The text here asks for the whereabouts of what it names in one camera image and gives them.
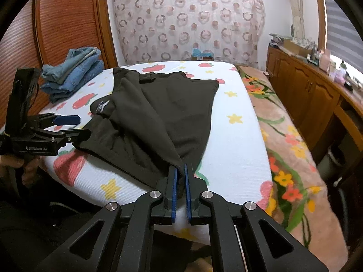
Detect cardboard box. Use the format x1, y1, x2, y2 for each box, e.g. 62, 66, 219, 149
284, 39, 311, 58

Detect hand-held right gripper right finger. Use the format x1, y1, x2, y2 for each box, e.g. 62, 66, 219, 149
184, 163, 329, 272

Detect person's left hand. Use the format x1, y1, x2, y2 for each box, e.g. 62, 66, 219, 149
0, 156, 39, 188

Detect white fruit flower printed blanket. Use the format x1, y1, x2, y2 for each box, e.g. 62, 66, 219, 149
0, 60, 274, 244

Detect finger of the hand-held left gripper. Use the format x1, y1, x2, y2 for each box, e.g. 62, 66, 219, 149
32, 128, 92, 150
28, 113, 81, 127

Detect wooden cabinet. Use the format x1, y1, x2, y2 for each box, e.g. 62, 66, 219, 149
266, 45, 363, 176

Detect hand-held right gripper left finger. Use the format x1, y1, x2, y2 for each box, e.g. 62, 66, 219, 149
32, 166, 182, 272

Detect light blue folded jeans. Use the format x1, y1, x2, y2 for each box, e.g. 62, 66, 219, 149
41, 47, 102, 85

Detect blue toy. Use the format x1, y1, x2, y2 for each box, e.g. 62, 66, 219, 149
191, 48, 215, 62

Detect pink floral blanket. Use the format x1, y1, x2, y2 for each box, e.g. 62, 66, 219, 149
235, 65, 350, 272

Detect ring patterned sheer curtain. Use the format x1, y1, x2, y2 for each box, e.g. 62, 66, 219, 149
109, 0, 266, 69

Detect clutter of small cabinet things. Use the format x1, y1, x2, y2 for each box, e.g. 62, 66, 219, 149
269, 32, 363, 92

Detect beige lace curtain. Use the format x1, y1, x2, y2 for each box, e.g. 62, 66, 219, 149
284, 0, 306, 41

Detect dark chair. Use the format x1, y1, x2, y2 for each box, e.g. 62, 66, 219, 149
316, 136, 363, 264

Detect black pants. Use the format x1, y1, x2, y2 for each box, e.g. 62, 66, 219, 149
72, 67, 220, 189

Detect striped window blind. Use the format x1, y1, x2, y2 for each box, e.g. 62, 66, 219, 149
323, 0, 363, 64

